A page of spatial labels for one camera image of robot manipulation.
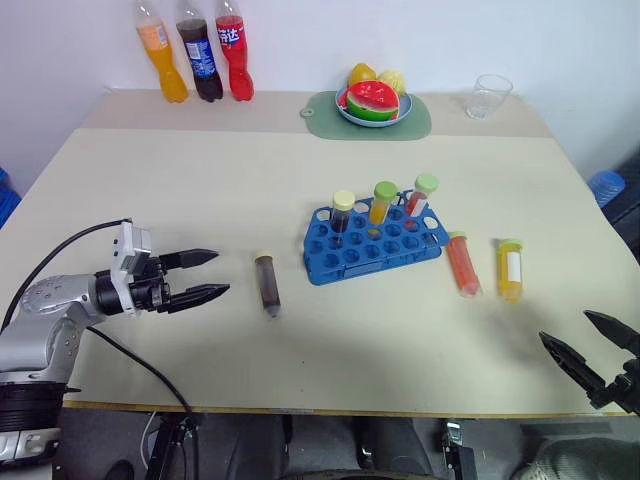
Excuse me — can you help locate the dark liquid tube yellow cap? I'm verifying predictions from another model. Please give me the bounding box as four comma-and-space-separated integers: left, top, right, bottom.
329, 189, 357, 247

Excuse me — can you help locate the white thin cable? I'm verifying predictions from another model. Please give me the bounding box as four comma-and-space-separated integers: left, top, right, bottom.
140, 413, 157, 472

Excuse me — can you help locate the red liquid tube white label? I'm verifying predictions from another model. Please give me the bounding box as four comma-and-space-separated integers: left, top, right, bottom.
403, 172, 440, 222

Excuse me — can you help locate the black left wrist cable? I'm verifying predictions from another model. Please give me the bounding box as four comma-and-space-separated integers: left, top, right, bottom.
0, 217, 133, 333

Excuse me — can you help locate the blue ribbed plastic container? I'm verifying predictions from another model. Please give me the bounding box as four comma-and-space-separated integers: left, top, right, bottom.
586, 169, 628, 208

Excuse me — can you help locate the blue plastic crate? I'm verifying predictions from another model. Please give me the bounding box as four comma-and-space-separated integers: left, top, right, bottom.
0, 166, 23, 227

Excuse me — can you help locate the yellow liquid tube white label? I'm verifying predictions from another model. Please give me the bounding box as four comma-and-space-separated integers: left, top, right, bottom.
495, 237, 526, 304

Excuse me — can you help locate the grey cloth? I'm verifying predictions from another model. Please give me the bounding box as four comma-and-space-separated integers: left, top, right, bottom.
513, 438, 640, 480

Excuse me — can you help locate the green placemat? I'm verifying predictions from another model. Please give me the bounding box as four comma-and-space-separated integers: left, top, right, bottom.
299, 90, 433, 142

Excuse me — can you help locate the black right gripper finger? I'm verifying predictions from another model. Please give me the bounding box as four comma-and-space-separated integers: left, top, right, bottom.
538, 329, 607, 397
583, 309, 640, 358

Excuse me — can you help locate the black cable under left arm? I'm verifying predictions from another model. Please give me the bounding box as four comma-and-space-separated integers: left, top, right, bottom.
85, 324, 195, 415

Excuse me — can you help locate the blue test tube rack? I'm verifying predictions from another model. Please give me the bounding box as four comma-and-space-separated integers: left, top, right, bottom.
301, 190, 445, 287

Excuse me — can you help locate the toy watermelon slice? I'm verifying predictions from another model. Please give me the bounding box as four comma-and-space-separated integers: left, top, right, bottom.
345, 79, 402, 123

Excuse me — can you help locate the black case beside table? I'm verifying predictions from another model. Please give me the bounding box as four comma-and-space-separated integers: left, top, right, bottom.
598, 153, 640, 252

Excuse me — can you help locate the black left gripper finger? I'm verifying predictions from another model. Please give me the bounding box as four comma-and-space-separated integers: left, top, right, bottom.
167, 283, 232, 315
159, 248, 221, 272

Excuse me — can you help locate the dark liquid tube beige cap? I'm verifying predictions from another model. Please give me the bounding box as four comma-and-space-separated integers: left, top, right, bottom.
253, 249, 284, 320

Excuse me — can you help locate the black table leg frame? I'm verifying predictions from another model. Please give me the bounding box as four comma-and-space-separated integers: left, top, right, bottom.
145, 411, 202, 480

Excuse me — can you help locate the blue plate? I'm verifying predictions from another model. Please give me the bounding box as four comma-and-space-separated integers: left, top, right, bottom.
334, 86, 415, 129

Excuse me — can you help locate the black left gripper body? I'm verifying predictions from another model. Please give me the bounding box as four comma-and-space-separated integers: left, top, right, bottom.
128, 253, 174, 315

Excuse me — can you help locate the yellow toy lemon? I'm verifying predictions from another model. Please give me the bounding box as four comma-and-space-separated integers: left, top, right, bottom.
375, 69, 408, 97

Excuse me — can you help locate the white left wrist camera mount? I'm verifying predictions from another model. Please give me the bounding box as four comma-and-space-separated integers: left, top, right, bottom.
108, 219, 153, 319

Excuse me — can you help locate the red-orange liquid tube green cap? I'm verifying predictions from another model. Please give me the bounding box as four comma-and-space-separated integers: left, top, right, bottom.
445, 230, 484, 300

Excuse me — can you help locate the red soda bottle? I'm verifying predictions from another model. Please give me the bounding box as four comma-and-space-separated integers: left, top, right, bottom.
214, 0, 256, 103

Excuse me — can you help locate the black shoe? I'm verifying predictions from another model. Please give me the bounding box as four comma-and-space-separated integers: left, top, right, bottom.
103, 458, 136, 480

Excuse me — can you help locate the dark cola bottle blue label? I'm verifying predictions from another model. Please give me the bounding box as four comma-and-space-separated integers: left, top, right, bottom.
174, 0, 225, 104

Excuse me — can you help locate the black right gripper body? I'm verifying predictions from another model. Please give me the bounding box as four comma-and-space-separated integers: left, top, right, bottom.
586, 356, 640, 417

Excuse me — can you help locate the orange toy fruit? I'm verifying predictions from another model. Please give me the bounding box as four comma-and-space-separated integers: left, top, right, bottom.
347, 62, 378, 89

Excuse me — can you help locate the clear plastic cup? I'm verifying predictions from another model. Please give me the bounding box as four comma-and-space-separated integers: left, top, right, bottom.
465, 73, 515, 121

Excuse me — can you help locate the dark rounded shape under table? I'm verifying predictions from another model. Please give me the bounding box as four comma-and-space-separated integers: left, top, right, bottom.
277, 413, 442, 480

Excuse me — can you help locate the orange liquid tube green cap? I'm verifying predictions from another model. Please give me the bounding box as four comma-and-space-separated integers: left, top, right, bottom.
367, 180, 399, 237

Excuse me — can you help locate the orange soda bottle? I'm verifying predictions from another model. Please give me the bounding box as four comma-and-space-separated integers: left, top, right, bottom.
134, 0, 190, 105

